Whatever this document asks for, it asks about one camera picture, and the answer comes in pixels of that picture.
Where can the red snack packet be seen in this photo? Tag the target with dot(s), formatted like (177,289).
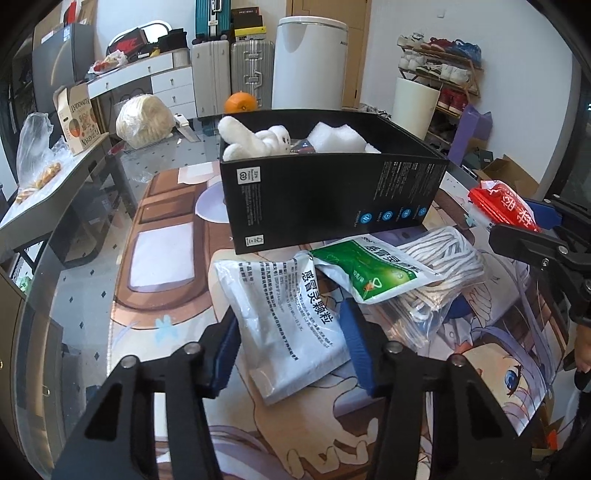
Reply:
(498,201)

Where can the white suitcase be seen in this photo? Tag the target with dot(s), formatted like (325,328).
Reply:
(210,78)

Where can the yellow and black box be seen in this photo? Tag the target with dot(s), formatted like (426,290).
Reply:
(249,32)

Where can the purple bag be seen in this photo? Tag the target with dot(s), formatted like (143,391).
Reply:
(471,134)

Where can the white round appliance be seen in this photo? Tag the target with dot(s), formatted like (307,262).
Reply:
(309,64)

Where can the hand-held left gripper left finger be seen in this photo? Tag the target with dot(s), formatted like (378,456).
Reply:
(226,350)

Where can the white medicine packet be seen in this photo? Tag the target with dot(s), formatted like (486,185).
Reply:
(286,323)

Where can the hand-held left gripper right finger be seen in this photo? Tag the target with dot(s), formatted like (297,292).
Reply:
(358,346)

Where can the red paper bag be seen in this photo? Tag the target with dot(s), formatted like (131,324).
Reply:
(70,11)

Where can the grey side table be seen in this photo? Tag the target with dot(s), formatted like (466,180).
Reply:
(55,203)

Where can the wooden shoe rack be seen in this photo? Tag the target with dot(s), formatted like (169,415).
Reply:
(457,87)

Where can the white bundle in plastic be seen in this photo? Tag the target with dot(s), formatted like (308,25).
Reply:
(143,120)

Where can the bag of red fruit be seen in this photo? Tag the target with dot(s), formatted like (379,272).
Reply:
(108,62)

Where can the plastic bag of oranges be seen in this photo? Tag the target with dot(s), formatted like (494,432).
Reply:
(34,147)

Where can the white rounded mirror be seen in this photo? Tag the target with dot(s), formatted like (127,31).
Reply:
(159,26)

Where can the white cylindrical bin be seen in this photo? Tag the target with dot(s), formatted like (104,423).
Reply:
(415,108)

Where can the grey fridge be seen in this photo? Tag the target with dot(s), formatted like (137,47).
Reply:
(60,55)

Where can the white plush toy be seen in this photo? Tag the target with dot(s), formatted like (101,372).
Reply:
(263,141)

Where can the silver suitcase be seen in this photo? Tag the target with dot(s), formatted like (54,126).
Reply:
(251,69)

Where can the white drawer desk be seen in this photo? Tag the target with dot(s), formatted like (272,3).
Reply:
(171,78)

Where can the dark brown box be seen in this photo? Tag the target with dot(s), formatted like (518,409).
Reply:
(247,17)

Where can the green and white packet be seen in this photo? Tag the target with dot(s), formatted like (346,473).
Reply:
(374,272)

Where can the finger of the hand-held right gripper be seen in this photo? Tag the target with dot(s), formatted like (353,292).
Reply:
(521,240)
(542,212)

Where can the black cardboard box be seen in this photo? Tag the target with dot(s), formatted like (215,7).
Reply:
(323,203)

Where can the open brown cardboard box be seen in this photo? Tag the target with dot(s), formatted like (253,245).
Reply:
(508,173)

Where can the teal suitcase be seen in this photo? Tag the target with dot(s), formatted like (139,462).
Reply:
(212,18)

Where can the flat brown carton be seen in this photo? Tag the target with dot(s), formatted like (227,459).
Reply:
(87,10)

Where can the dark green box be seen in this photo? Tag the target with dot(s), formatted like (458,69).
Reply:
(475,160)

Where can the orange fruit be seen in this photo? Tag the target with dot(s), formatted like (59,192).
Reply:
(240,102)

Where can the black bag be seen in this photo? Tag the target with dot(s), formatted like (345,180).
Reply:
(173,40)

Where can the shoe rack with shoes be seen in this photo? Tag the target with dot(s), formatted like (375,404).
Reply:
(443,69)

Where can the red and black shoe box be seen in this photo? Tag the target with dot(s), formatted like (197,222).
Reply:
(124,41)

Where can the printed cardboard fruit box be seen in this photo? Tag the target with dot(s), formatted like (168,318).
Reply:
(81,120)

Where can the printed desk mat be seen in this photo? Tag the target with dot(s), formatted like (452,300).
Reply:
(161,277)

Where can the white foam sheet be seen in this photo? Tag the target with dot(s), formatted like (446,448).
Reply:
(337,138)

